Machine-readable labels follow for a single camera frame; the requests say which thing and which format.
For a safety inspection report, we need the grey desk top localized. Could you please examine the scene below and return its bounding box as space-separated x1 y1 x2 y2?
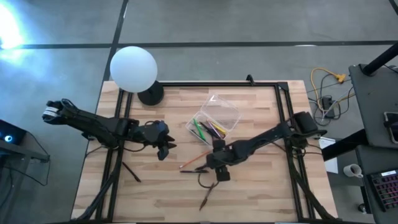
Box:
348 63 398 150

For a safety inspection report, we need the smartphone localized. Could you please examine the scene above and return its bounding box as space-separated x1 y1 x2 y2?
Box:
383 111 398 144

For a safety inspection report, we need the backlit black keyboard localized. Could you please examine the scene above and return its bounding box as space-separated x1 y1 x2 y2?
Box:
366 169 398 213

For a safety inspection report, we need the dark grey pen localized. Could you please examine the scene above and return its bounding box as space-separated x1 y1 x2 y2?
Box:
190 128 210 146

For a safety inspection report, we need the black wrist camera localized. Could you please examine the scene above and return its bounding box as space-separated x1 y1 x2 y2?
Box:
215 166 231 182
157 145 170 162

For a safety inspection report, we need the white paper sheet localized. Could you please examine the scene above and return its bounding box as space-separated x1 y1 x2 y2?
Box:
318 138 339 174

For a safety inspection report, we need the green pen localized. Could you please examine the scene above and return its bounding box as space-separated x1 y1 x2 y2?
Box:
192 118 207 142

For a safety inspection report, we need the black power adapter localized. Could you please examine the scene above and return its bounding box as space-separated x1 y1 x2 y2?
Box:
321 96 336 119

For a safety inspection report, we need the black round lamp base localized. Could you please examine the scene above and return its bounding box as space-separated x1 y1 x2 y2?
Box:
137 80 165 106

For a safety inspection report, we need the black pen with white print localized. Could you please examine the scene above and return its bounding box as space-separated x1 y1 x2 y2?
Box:
122 161 142 183

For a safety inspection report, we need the dark brown pen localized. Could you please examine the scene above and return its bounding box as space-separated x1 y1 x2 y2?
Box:
199 182 216 212

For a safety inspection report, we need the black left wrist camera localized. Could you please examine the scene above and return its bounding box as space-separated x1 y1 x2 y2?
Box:
157 145 170 162

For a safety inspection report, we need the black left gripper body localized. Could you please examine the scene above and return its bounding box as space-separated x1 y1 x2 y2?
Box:
135 120 170 148

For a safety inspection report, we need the pink pen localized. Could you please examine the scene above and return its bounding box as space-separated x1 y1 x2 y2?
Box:
206 121 223 139

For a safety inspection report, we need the white mug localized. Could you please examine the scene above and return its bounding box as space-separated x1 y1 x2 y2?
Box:
343 163 364 179

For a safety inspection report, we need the orange pencil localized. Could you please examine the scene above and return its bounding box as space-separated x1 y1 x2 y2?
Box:
178 151 211 169

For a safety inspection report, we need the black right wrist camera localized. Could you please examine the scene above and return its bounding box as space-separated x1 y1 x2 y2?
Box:
215 166 231 182

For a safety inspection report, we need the yellow pen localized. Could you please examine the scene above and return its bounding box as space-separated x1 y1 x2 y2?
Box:
210 120 228 136

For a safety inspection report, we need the grey cable bundle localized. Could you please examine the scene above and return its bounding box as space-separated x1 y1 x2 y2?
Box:
306 74 356 127

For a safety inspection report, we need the black pole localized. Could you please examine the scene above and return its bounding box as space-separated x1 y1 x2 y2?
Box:
362 42 398 76

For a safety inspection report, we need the black device with blue light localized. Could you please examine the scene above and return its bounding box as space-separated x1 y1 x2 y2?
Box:
0 119 27 146

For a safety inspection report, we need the clear plastic supply box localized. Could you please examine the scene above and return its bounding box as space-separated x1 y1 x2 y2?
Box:
185 94 243 147

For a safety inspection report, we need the white globe lamp shade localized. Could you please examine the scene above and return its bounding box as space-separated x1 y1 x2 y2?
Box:
109 45 158 93

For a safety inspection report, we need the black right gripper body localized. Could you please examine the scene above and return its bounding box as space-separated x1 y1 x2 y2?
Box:
206 139 247 170

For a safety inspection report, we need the yellow cable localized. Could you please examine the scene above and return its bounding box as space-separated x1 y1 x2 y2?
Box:
310 67 346 103

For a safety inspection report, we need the dark side stand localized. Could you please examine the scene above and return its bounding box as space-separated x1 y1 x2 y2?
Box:
0 130 51 187

